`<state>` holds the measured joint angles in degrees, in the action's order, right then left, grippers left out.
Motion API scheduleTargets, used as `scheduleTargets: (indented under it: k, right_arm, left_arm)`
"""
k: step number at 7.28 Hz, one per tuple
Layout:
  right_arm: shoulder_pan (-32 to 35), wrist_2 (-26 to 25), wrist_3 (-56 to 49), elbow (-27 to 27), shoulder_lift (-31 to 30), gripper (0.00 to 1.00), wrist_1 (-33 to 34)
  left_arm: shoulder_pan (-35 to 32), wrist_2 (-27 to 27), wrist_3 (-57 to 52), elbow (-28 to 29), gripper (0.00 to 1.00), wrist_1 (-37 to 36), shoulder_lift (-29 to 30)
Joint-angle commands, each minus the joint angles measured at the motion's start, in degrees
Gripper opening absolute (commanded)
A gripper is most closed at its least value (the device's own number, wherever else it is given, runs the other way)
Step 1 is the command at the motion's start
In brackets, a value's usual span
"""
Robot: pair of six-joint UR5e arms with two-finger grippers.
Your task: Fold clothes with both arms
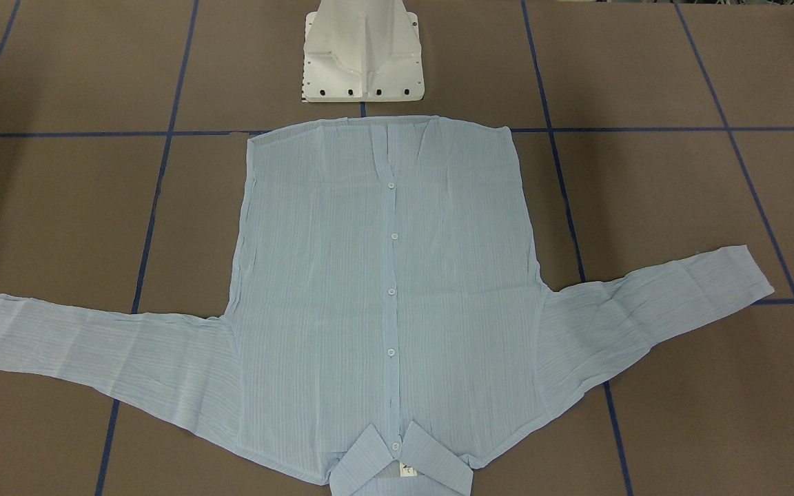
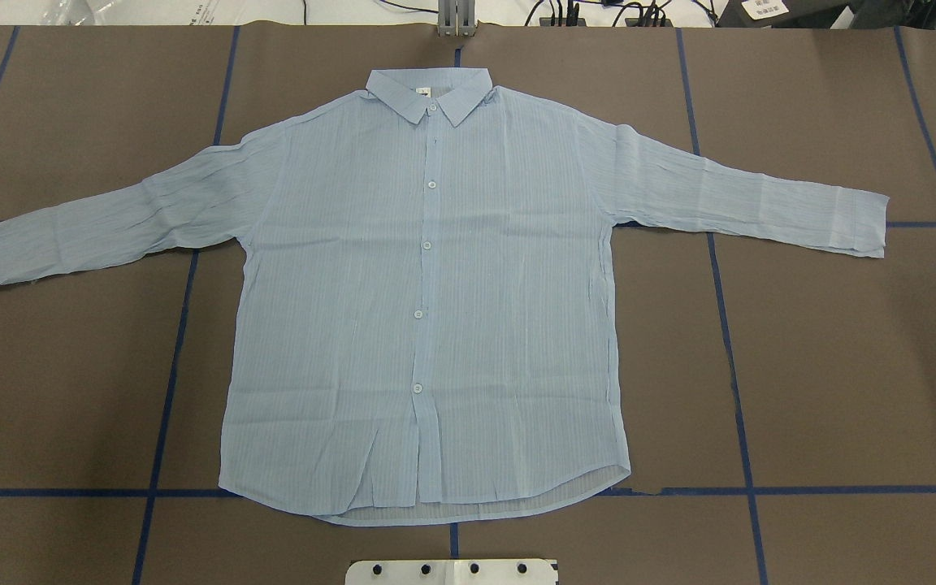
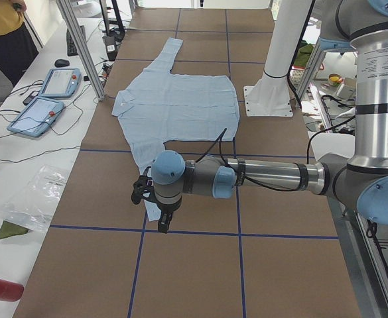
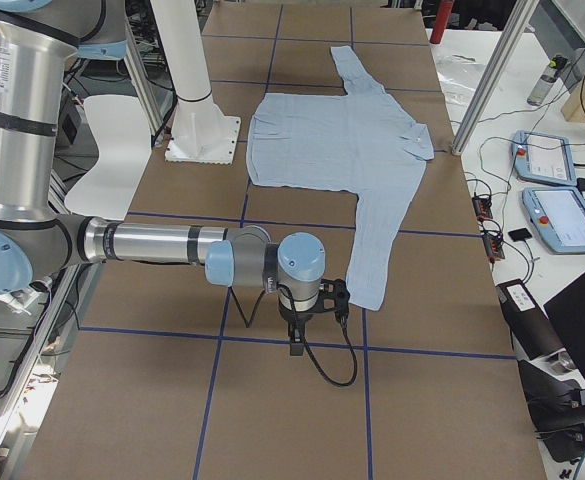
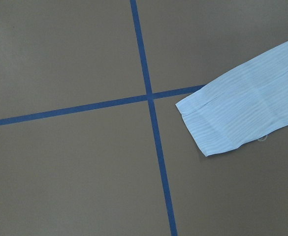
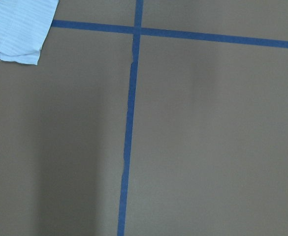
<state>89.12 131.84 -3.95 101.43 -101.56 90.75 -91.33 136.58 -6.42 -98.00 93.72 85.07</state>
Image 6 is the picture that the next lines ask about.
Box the light blue button shirt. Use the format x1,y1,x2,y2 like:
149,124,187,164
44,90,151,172
0,0,59,65

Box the crossing blue tape strip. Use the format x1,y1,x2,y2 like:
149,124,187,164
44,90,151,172
52,20,288,49

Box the long blue tape strip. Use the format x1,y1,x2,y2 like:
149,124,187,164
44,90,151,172
117,0,144,236

